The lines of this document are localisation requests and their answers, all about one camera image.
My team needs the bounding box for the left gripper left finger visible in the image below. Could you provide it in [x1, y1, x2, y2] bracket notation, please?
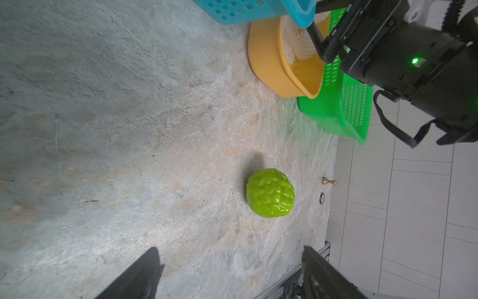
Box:
[97, 247, 164, 299]

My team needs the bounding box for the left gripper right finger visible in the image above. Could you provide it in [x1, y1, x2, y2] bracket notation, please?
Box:
[301, 246, 366, 299]

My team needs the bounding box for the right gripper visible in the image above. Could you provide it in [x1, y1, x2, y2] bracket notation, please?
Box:
[306, 1, 456, 90]

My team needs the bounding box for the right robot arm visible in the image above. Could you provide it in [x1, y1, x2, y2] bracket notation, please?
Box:
[307, 1, 478, 148]

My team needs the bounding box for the white foam nets pile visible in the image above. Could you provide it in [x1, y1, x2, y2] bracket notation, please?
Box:
[281, 16, 317, 65]

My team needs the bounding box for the yellow plastic tub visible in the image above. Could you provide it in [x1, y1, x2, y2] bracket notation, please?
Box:
[248, 17, 325, 98]

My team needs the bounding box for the green plastic basket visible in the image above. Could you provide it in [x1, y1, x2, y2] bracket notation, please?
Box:
[298, 7, 374, 145]

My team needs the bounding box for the teal plastic basket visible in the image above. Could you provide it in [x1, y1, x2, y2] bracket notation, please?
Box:
[195, 0, 317, 29]

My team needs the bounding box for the small brass fitting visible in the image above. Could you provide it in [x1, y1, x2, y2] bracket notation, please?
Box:
[321, 176, 337, 185]

